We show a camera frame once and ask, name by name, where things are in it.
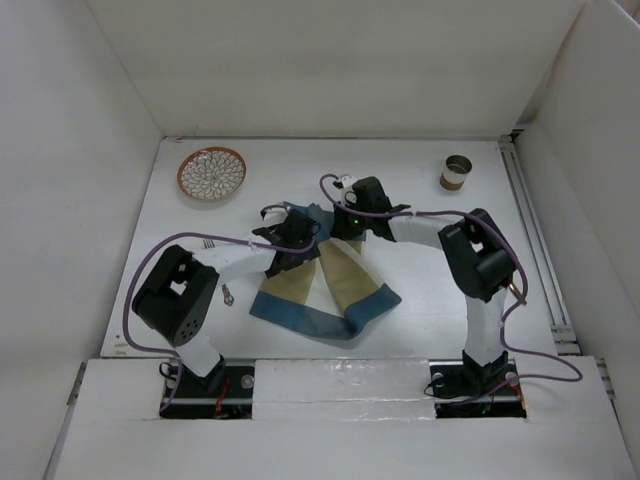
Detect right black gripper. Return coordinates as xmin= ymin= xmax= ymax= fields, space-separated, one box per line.
xmin=331 ymin=196 xmax=374 ymax=241

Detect blue beige white cloth napkin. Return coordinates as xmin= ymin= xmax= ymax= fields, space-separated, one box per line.
xmin=250 ymin=202 xmax=402 ymax=341

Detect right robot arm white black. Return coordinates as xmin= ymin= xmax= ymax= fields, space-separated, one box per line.
xmin=320 ymin=174 xmax=518 ymax=400

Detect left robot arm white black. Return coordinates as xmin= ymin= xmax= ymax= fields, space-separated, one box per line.
xmin=125 ymin=209 xmax=320 ymax=397

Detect metal cup with brown base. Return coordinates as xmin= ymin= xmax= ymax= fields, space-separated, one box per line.
xmin=439 ymin=155 xmax=473 ymax=191

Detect silver fork with pink neck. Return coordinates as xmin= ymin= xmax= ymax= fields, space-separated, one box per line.
xmin=199 ymin=238 xmax=236 ymax=307

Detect orange floral patterned plate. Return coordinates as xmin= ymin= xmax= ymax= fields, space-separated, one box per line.
xmin=176 ymin=146 xmax=247 ymax=202

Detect white foam block front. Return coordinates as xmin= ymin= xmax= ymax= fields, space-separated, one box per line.
xmin=252 ymin=359 xmax=435 ymax=422

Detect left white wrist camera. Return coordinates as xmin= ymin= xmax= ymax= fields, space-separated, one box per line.
xmin=260 ymin=204 xmax=288 ymax=220

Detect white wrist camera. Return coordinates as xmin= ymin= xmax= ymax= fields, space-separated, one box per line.
xmin=333 ymin=175 xmax=358 ymax=195
xmin=260 ymin=204 xmax=288 ymax=220

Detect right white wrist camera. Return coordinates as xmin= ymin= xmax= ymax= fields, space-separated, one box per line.
xmin=333 ymin=175 xmax=358 ymax=195

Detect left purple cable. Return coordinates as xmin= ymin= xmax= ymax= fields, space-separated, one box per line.
xmin=121 ymin=203 xmax=319 ymax=416

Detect purple cable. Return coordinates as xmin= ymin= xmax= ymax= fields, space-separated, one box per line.
xmin=318 ymin=172 xmax=586 ymax=406
xmin=121 ymin=203 xmax=319 ymax=416

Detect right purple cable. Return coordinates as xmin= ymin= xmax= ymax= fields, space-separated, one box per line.
xmin=318 ymin=172 xmax=586 ymax=406

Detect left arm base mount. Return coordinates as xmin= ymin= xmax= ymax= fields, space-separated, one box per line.
xmin=159 ymin=361 xmax=255 ymax=420

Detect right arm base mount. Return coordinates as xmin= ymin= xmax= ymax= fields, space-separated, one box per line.
xmin=423 ymin=363 xmax=527 ymax=420

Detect aluminium rail right side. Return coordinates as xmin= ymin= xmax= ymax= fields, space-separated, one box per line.
xmin=498 ymin=135 xmax=582 ymax=357

